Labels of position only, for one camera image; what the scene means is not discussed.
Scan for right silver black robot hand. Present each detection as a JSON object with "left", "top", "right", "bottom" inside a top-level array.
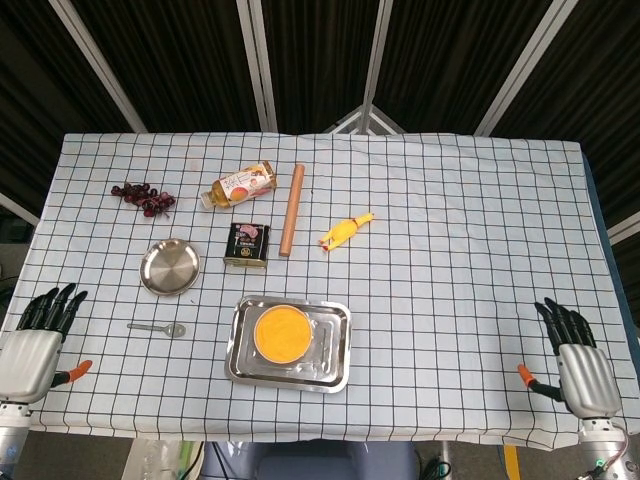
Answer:
[{"left": 517, "top": 297, "right": 624, "bottom": 419}]

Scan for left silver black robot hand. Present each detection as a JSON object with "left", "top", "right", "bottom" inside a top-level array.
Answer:
[{"left": 0, "top": 282, "right": 94, "bottom": 404}]

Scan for small steel spoon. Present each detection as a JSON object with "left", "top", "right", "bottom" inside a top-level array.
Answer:
[{"left": 126, "top": 322, "right": 187, "bottom": 338}]

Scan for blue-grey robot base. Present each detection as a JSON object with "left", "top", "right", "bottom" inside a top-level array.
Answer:
[{"left": 199, "top": 440, "right": 419, "bottom": 480}]

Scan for white blue checkered tablecloth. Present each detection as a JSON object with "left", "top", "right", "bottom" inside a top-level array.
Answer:
[{"left": 0, "top": 131, "right": 640, "bottom": 449}]

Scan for orange bowl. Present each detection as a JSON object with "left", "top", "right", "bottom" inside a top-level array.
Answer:
[{"left": 253, "top": 304, "right": 315, "bottom": 362}]

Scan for rectangular steel tray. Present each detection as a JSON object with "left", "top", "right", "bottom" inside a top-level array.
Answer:
[{"left": 224, "top": 294, "right": 352, "bottom": 395}]

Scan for clear plastic bag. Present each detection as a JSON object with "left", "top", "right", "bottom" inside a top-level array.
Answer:
[{"left": 124, "top": 439, "right": 206, "bottom": 480}]

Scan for round steel plate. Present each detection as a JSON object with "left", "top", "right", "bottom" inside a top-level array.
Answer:
[{"left": 139, "top": 238, "right": 201, "bottom": 298}]

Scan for dark blue under cloth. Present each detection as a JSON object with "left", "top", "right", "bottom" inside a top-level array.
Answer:
[{"left": 582, "top": 149, "right": 640, "bottom": 336}]

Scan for dark red grape bunch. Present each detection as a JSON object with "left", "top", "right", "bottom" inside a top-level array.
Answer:
[{"left": 110, "top": 182, "right": 177, "bottom": 219}]

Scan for black luncheon meat tin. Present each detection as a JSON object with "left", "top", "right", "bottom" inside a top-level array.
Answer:
[{"left": 222, "top": 222, "right": 271, "bottom": 271}]

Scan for peach tea plastic bottle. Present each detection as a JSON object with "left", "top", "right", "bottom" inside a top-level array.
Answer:
[{"left": 199, "top": 159, "right": 278, "bottom": 211}]

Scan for yellow rubber chicken toy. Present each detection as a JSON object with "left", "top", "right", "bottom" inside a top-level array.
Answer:
[{"left": 318, "top": 211, "right": 376, "bottom": 253}]

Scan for wooden rolling pin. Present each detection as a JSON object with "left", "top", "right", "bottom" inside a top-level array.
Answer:
[{"left": 278, "top": 164, "right": 306, "bottom": 260}]

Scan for dark folding screen white frames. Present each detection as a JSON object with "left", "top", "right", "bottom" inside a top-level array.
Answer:
[{"left": 0, "top": 0, "right": 640, "bottom": 241}]

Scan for yellow strap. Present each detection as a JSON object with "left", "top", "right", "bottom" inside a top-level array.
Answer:
[{"left": 502, "top": 443, "right": 519, "bottom": 480}]

